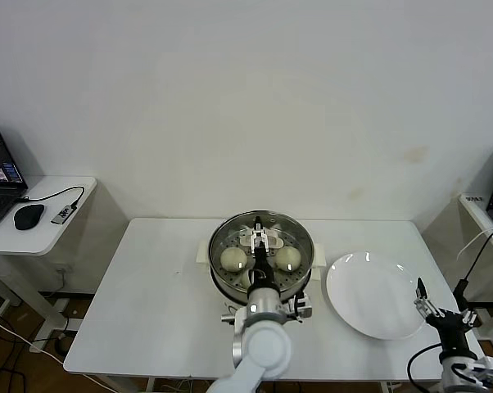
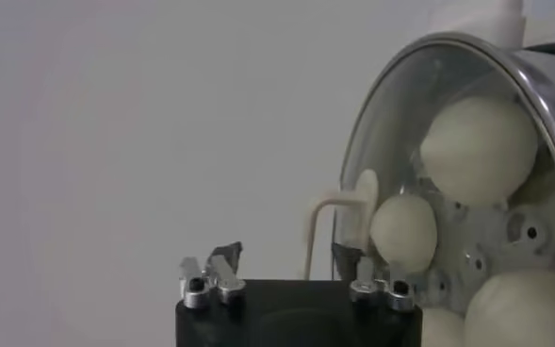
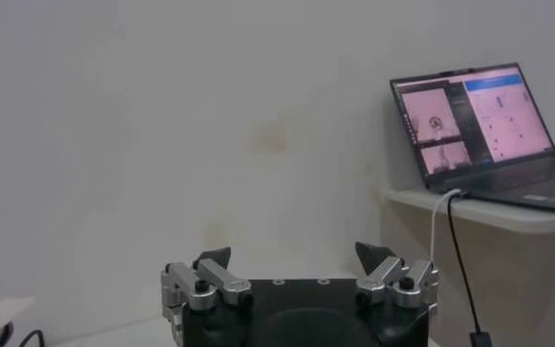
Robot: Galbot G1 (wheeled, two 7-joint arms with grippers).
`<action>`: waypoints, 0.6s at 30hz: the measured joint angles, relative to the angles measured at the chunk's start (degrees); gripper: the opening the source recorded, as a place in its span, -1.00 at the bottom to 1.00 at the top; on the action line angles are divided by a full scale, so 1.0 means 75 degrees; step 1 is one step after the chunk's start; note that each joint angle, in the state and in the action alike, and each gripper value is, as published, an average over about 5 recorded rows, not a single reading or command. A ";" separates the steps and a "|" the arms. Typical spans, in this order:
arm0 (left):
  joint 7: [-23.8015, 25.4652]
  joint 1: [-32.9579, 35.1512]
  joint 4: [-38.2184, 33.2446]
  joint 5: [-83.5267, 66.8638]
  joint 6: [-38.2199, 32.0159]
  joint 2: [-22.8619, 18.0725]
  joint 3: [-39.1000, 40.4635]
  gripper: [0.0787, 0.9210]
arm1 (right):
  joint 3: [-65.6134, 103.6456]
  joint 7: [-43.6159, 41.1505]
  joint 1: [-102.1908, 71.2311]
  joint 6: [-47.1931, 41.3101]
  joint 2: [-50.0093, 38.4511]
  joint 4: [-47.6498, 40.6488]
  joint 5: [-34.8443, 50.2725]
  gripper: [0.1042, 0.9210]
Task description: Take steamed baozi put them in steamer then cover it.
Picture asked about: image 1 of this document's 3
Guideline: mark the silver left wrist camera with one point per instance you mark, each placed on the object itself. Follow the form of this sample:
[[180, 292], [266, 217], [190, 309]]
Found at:
[[301, 308]]

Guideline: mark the white wall socket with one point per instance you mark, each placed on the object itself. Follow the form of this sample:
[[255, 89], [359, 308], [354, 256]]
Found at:
[[63, 270]]

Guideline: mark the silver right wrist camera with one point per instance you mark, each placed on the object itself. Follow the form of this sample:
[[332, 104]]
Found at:
[[486, 368]]

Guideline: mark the white label sticker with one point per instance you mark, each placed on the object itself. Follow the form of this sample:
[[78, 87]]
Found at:
[[474, 199]]

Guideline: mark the stainless steel steamer basket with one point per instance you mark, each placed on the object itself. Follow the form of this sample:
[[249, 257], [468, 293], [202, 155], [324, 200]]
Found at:
[[308, 262]]

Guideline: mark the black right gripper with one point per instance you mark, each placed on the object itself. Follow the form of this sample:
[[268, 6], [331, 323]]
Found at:
[[453, 335]]

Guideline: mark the white steamed baozi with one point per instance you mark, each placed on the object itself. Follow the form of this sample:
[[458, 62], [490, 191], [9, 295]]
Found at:
[[233, 259], [288, 258], [245, 280]]

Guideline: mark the grey usb hub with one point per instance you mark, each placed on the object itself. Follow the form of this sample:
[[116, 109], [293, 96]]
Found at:
[[63, 215]]

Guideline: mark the white table leg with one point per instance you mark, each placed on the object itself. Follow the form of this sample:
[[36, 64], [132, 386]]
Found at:
[[150, 385], [390, 387]]

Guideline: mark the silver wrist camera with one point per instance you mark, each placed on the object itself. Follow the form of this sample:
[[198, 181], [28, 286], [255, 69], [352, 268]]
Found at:
[[301, 308], [486, 368]]

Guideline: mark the white round plate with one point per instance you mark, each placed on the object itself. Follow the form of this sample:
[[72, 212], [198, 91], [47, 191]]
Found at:
[[369, 299]]

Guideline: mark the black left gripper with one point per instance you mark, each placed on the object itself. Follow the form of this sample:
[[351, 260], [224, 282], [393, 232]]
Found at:
[[263, 266]]

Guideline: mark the black computer mouse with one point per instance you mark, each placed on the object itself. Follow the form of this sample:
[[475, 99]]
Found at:
[[28, 217]]

